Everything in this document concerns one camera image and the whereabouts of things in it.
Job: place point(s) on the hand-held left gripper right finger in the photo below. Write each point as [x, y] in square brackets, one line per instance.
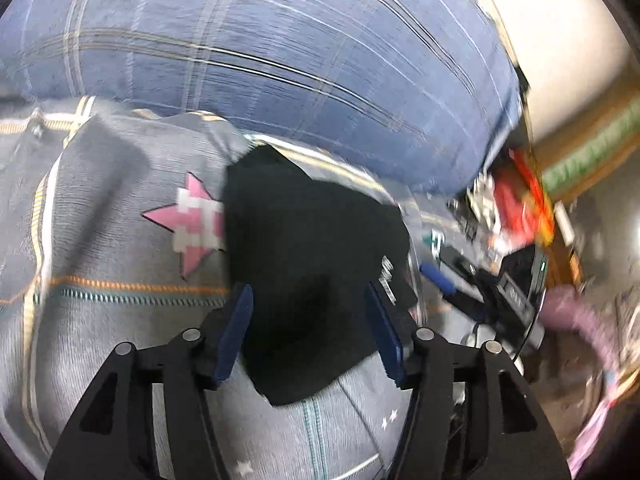
[385, 332]

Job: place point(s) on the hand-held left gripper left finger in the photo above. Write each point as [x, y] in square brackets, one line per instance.
[235, 332]

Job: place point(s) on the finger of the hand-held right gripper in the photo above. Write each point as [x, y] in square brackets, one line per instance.
[457, 261]
[440, 278]

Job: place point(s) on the black pants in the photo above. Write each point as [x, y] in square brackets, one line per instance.
[310, 260]

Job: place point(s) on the grey white crumpled bag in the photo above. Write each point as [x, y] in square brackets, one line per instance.
[477, 205]

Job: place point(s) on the red plastic bag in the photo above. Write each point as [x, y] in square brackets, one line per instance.
[512, 207]

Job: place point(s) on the grey printed bed sheet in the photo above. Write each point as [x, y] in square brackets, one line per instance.
[110, 310]

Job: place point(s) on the blue plaid pillow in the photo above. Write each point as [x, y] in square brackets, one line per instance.
[275, 50]

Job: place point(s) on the wooden picture frame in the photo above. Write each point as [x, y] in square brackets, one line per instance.
[590, 150]

